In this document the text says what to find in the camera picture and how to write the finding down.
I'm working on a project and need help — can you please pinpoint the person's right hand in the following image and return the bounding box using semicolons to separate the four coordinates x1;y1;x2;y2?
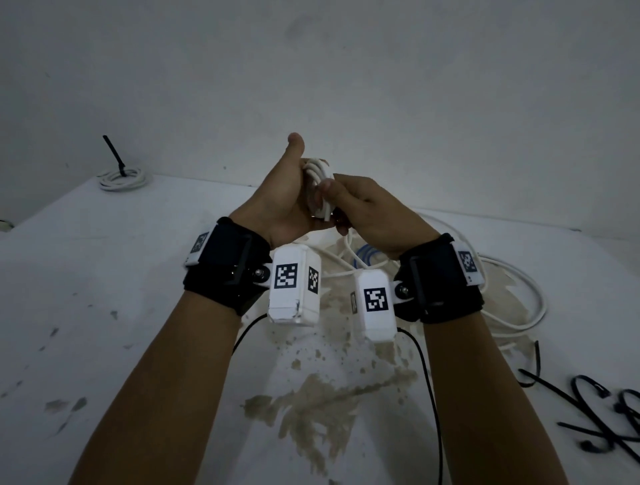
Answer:
315;173;441;260

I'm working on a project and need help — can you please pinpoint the black wrist strap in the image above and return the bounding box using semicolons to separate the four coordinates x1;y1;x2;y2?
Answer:
393;233;486;324
182;216;275;317

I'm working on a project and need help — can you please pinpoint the blue cable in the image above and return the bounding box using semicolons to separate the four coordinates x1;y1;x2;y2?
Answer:
353;244;392;269

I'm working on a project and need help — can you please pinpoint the person's right forearm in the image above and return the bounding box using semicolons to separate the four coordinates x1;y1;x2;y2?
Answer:
422;312;571;485

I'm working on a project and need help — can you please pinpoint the white checkered marker tag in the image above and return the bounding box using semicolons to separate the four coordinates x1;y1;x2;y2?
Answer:
183;229;212;267
452;241;486;287

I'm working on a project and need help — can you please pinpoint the person's left hand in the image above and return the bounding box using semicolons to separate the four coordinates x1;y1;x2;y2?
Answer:
229;132;336;249

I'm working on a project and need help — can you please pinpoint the long white cable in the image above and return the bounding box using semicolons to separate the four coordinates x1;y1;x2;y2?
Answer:
299;212;548;352

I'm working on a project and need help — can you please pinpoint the black camera cable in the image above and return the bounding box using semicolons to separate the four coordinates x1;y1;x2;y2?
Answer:
232;314;270;354
397;328;446;485

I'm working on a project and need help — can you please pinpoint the black cable ties bunch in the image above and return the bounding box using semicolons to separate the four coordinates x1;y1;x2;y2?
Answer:
517;341;640;466

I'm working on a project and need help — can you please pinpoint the thin black nylon zip tie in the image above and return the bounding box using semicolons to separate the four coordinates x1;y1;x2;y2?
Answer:
102;135;129;177

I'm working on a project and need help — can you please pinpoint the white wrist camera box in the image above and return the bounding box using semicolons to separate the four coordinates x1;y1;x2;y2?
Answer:
267;243;323;327
351;269;402;344

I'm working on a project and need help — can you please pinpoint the short white cable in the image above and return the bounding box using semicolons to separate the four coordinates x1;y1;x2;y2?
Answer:
301;158;337;223
97;167;150;193

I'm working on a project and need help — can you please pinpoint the person's left forearm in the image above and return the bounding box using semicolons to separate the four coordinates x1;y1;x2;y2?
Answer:
67;290;243;485

